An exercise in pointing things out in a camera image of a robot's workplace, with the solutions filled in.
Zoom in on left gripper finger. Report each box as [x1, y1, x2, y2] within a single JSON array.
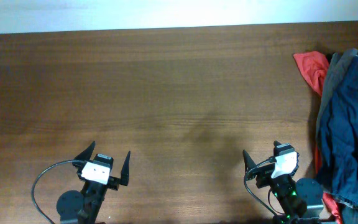
[[120, 151, 131, 186], [72, 141, 96, 168]]

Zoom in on navy blue shorts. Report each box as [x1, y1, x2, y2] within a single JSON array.
[[317, 57, 358, 209]]

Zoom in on grey garment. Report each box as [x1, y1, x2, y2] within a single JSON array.
[[315, 49, 358, 138]]

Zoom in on right black cable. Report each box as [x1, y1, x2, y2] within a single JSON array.
[[243, 157, 287, 218]]

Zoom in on red cloth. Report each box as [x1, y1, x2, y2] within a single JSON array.
[[293, 51, 343, 224]]

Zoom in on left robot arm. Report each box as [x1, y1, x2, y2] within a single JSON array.
[[56, 142, 131, 223]]

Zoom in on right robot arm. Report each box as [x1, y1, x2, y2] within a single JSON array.
[[242, 141, 324, 224]]

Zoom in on black cable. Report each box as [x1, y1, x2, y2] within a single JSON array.
[[243, 157, 287, 218], [30, 159, 86, 224]]

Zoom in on left black cable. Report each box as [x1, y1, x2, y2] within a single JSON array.
[[30, 159, 86, 224]]

